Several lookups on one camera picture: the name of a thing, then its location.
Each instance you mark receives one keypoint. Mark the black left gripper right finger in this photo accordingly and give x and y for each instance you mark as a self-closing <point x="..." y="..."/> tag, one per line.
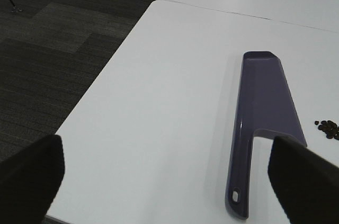
<point x="305" y="184"/>

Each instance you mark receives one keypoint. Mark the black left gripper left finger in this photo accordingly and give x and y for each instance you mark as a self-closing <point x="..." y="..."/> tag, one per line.
<point x="30" y="180"/>

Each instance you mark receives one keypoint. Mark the purple plastic dustpan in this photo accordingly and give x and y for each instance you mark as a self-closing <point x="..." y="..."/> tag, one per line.
<point x="265" y="108"/>

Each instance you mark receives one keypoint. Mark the pile of coffee beans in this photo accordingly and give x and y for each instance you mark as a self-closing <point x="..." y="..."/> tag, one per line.
<point x="329" y="128"/>

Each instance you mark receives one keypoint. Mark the black stand leg on floor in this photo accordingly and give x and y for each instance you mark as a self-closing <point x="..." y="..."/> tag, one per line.
<point x="15" y="9"/>

